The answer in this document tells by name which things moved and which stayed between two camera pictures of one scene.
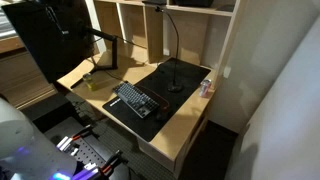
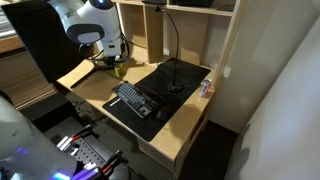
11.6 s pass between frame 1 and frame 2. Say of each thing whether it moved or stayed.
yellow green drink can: moved
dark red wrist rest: stayed
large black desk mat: stayed
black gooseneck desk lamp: stayed
